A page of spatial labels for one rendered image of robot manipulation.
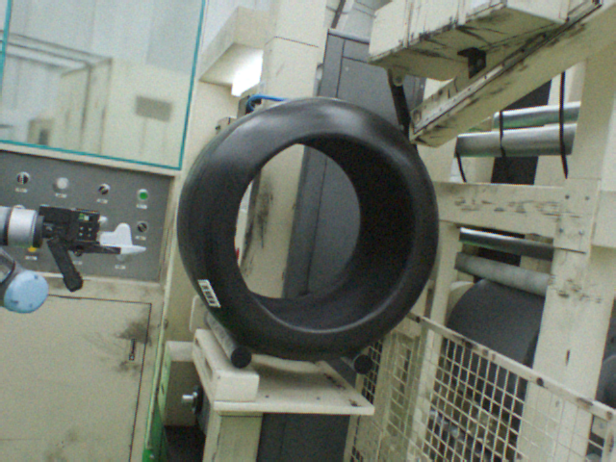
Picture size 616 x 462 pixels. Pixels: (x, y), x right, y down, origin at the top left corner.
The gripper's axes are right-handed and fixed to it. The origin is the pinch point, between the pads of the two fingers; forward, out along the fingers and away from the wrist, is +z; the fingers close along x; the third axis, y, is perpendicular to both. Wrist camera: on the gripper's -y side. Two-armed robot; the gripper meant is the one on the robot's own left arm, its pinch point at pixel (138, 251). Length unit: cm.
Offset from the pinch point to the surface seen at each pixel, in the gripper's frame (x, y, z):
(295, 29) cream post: 28, 60, 34
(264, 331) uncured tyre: -11.8, -11.8, 26.1
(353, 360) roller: -8, -18, 49
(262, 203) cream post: 27.7, 13.1, 31.8
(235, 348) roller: -8.3, -16.7, 21.5
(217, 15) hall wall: 993, 330, 137
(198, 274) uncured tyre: -8.5, -2.0, 11.7
